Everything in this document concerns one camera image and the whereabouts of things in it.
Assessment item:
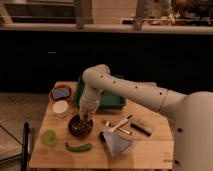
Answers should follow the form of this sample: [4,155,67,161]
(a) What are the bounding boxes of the green chili pepper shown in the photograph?
[65,142,92,152]

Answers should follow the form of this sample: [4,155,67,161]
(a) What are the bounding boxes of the white cup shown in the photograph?
[52,100,68,118]

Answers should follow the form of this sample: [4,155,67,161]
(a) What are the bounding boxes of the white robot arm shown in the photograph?
[79,64,213,171]

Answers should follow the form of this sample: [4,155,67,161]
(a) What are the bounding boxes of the dark purple bowl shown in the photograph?
[68,115,93,138]

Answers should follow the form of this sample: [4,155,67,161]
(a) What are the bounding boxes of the green plastic tray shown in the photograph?
[73,77,126,110]

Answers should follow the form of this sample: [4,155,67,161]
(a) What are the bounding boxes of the black chair frame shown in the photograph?
[0,122,30,171]

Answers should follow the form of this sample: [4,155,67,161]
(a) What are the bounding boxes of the dark red grape bunch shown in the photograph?
[76,121,89,131]

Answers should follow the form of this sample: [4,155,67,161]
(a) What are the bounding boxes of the blue sponge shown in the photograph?
[52,87,70,100]

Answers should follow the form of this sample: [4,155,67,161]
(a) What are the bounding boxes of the brown black brush block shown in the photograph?
[131,119,153,136]

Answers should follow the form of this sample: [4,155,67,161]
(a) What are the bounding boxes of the metal fork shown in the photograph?
[102,120,132,135]

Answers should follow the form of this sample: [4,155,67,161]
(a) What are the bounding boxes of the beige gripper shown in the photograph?
[79,107,95,121]

